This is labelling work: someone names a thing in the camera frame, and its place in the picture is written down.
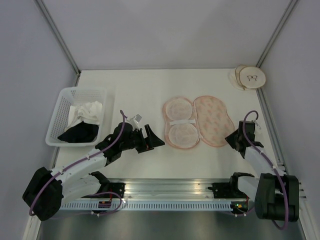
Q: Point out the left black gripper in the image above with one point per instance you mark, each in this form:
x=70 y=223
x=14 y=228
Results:
x=149 y=143

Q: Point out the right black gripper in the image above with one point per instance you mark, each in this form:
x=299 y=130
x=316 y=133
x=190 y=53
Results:
x=229 y=139

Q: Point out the floral laundry bag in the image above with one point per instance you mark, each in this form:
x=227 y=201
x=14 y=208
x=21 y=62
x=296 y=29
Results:
x=187 y=123

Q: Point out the white bra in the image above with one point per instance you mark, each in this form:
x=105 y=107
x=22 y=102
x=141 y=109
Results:
x=88 y=113

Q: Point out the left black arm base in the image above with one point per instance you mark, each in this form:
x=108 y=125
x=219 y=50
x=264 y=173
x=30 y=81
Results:
x=112 y=190

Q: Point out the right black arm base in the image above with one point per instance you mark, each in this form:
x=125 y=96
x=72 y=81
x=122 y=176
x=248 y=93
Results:
x=224 y=190

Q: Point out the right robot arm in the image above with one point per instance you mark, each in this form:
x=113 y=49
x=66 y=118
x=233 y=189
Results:
x=274 y=193

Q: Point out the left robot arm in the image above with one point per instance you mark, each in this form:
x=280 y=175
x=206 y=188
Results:
x=49 y=189

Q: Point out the black garment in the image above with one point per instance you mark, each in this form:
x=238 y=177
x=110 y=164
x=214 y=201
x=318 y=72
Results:
x=80 y=133

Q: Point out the white plastic basket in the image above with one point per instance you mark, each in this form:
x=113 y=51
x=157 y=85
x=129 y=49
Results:
x=74 y=96

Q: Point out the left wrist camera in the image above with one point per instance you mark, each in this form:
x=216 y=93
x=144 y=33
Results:
x=135 y=121

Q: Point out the aluminium rail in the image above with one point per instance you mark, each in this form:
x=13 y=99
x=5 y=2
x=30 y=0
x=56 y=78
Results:
x=149 y=189

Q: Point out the white slotted cable duct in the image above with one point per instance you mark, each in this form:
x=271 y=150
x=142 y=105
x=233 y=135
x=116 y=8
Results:
x=133 y=205

